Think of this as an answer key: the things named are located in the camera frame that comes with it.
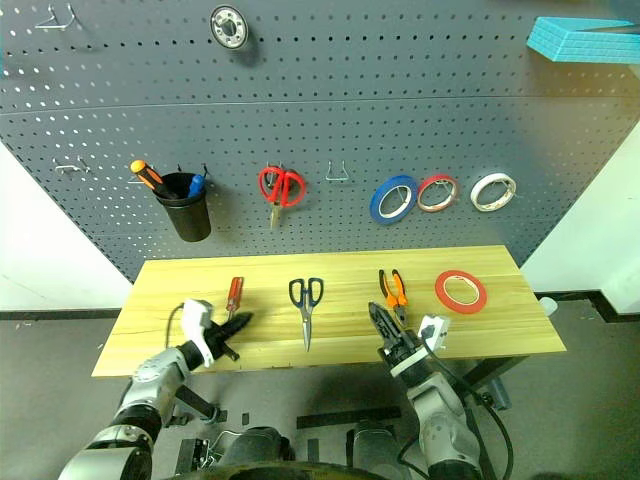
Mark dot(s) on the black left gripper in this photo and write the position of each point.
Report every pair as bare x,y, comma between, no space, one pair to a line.
217,342

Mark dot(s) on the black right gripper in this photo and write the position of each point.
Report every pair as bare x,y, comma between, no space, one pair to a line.
402,348

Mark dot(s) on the orange black pliers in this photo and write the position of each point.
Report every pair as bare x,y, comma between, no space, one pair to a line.
400,299

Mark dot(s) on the large red tape roll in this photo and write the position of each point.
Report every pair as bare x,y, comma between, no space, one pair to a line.
439,292

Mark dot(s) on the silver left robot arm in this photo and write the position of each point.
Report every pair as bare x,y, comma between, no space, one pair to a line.
145,390

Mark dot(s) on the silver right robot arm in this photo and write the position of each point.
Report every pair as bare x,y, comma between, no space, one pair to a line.
440,415

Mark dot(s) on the black pen cup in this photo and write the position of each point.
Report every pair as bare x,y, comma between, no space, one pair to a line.
187,220

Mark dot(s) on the blue tape roll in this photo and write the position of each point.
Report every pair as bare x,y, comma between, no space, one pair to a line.
375,206

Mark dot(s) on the grey rounded robot body part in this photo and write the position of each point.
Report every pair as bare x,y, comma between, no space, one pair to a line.
372,445

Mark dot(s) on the dark rounded robot body part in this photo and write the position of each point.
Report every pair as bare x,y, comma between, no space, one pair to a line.
260,447

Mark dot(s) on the small red tape roll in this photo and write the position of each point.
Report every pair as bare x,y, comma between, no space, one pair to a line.
421,196

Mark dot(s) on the white tape roll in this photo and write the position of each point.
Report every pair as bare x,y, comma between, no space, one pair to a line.
475,193

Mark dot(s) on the small white object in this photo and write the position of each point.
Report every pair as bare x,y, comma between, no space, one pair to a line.
547,305

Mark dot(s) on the grey perforated pegboard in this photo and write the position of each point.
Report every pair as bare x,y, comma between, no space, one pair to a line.
320,100

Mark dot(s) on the round metal disc fixture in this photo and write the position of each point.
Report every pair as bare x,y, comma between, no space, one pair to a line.
228,26

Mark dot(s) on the blue foam block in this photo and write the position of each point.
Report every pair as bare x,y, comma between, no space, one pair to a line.
575,45

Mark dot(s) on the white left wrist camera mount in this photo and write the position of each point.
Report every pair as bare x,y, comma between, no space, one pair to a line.
196,320

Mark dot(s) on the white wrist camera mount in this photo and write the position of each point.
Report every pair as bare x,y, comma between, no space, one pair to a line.
434,327
196,320

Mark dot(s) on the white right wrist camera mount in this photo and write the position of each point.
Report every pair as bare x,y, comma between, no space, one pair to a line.
434,327

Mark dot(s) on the black metal table frame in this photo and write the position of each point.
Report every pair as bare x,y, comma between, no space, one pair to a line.
350,417

